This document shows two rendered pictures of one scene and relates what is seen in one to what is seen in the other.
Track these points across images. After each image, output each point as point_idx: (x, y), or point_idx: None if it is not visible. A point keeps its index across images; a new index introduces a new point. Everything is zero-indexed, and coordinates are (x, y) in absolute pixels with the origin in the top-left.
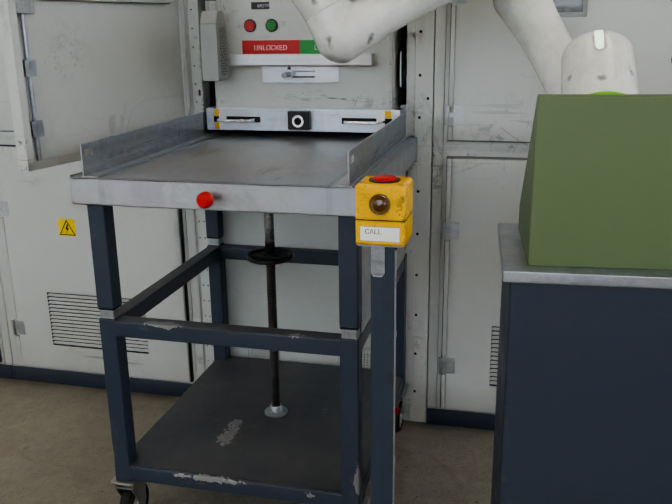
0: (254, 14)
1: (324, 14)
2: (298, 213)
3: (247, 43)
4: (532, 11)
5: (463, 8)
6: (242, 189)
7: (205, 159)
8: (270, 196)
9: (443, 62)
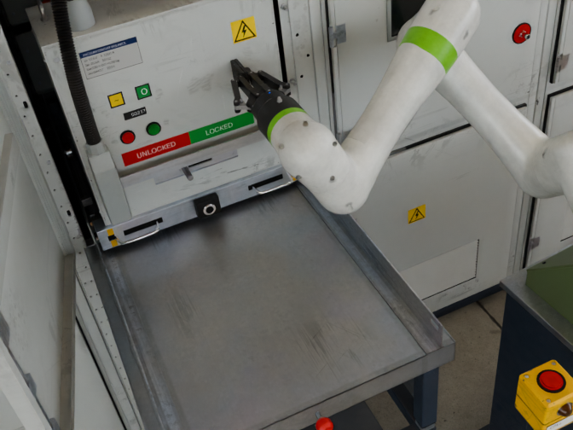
0: (130, 124)
1: (343, 186)
2: (397, 385)
3: (128, 154)
4: (460, 72)
5: (344, 46)
6: (347, 394)
7: (212, 336)
8: (373, 386)
9: (326, 96)
